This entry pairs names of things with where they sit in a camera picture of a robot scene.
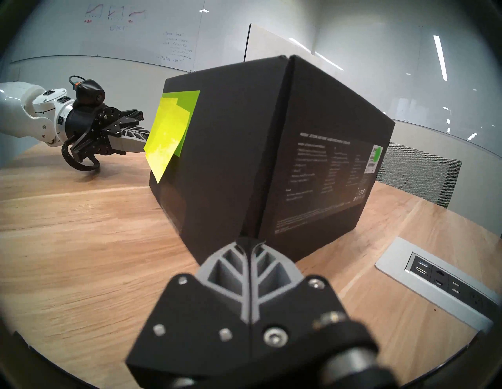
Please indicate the black cardboard box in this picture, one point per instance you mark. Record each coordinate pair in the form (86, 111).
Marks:
(313, 157)

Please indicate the clean glass wall whiteboard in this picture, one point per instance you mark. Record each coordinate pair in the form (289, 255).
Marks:
(392, 70)

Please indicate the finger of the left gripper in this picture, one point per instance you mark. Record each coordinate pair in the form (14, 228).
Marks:
(133, 131)
(129, 145)

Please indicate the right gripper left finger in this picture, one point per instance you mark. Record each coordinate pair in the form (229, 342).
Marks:
(204, 313)

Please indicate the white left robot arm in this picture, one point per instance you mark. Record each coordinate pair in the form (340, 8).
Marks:
(23, 109)

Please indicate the silver table power outlet panel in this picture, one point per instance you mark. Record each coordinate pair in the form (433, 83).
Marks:
(431, 274)

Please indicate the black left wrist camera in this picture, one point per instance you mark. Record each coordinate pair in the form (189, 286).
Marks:
(89, 93)

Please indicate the rolling whiteboard on black stand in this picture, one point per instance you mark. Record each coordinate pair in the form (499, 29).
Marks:
(270, 45)

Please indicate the bright yellow sticky note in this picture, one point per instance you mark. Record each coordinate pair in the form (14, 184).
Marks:
(164, 145)

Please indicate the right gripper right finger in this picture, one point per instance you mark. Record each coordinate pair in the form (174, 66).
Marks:
(290, 313)

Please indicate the glass wall whiteboard with writing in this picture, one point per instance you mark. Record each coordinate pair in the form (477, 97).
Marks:
(137, 23)

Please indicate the grey mesh chair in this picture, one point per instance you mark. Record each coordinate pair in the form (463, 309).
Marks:
(419, 172)

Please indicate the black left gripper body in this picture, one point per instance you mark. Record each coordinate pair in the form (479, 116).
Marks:
(84, 125)

